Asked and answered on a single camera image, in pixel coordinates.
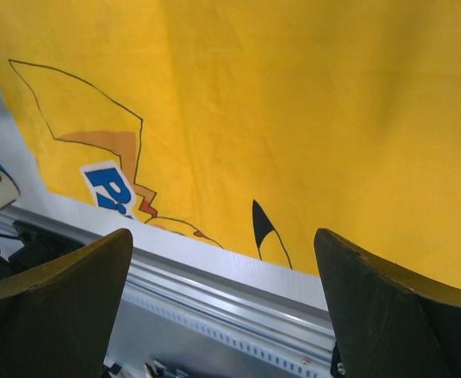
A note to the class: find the yellow pikachu place mat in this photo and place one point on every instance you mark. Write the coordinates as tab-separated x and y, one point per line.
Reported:
244	125

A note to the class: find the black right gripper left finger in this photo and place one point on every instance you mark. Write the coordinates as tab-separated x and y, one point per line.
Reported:
56	319

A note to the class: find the perforated metal cable duct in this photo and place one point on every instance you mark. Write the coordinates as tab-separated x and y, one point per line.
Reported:
251	345

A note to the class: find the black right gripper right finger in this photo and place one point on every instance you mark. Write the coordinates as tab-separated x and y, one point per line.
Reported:
388	321

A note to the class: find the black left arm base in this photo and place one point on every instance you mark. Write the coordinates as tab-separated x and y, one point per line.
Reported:
38	246

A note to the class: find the aluminium front frame rail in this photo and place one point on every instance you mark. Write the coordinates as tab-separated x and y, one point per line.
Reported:
261	296

